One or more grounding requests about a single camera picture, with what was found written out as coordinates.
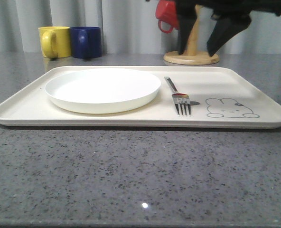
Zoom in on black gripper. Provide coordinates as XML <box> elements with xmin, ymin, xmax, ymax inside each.
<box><xmin>174</xmin><ymin>0</ymin><xmax>281</xmax><ymax>57</ymax></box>

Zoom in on silver metal fork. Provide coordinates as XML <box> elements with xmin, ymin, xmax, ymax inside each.
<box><xmin>164</xmin><ymin>76</ymin><xmax>191</xmax><ymax>116</ymax></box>

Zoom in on white round plate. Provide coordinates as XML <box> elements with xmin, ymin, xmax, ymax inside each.
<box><xmin>45</xmin><ymin>68</ymin><xmax>161</xmax><ymax>114</ymax></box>

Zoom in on wooden mug tree stand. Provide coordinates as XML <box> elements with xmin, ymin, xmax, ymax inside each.
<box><xmin>163</xmin><ymin>4</ymin><xmax>220</xmax><ymax>66</ymax></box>

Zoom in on red mug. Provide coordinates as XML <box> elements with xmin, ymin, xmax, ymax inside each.
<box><xmin>155</xmin><ymin>0</ymin><xmax>179</xmax><ymax>34</ymax></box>

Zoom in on beige rabbit serving tray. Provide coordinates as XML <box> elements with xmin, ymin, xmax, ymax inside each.
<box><xmin>0</xmin><ymin>66</ymin><xmax>281</xmax><ymax>129</ymax></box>

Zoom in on dark blue mug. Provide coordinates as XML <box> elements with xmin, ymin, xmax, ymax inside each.
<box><xmin>69</xmin><ymin>27</ymin><xmax>103</xmax><ymax>58</ymax></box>

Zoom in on yellow mug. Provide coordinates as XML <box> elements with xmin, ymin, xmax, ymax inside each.
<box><xmin>38</xmin><ymin>26</ymin><xmax>71</xmax><ymax>59</ymax></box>

